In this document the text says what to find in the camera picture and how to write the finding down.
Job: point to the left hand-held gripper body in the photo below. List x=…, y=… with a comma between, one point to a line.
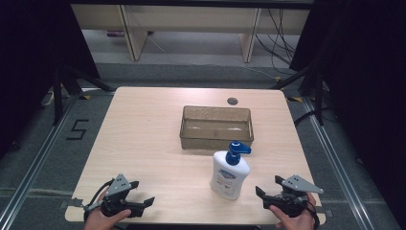
x=117, y=189

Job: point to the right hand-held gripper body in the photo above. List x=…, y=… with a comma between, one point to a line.
x=288, y=199

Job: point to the white bottle with blue pump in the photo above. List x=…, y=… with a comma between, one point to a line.
x=230, y=174

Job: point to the clear brown plastic box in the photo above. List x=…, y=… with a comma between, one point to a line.
x=217, y=129

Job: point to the person's right hand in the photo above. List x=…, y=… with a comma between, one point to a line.
x=295, y=220

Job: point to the person's left hand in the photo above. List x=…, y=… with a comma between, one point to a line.
x=101, y=221

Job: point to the round grey table grommet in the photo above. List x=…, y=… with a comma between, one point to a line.
x=232, y=101

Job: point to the black metal stand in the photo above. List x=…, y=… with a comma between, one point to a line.
x=318, y=96
x=58, y=96

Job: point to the black curtain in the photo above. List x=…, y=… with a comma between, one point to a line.
x=367, y=80
x=32, y=64

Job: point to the white desk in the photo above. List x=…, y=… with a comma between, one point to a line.
x=191, y=19

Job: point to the metal floor rail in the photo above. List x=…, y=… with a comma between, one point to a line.
x=338, y=166
x=28, y=179

